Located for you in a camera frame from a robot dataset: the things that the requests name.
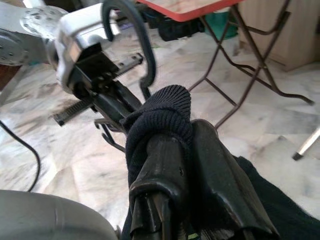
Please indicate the right gripper sock-covered left finger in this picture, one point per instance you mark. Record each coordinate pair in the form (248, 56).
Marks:
(160, 155)

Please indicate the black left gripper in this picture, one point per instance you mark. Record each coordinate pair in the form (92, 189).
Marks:
(95, 67)

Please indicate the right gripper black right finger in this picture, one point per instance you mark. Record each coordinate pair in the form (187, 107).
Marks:
(220, 180)

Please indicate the marble-pattern folding table red edge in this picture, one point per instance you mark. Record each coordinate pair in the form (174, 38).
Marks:
(187, 13)

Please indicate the grey robot leg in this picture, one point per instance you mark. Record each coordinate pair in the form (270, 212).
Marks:
(50, 217)

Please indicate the green plastic bin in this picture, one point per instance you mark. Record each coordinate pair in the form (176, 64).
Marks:
(222, 27)

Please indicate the light wooden sideboard cabinet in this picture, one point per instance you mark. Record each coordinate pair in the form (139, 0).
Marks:
(300, 30)

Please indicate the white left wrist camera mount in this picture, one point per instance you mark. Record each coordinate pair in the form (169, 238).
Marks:
(75, 32)

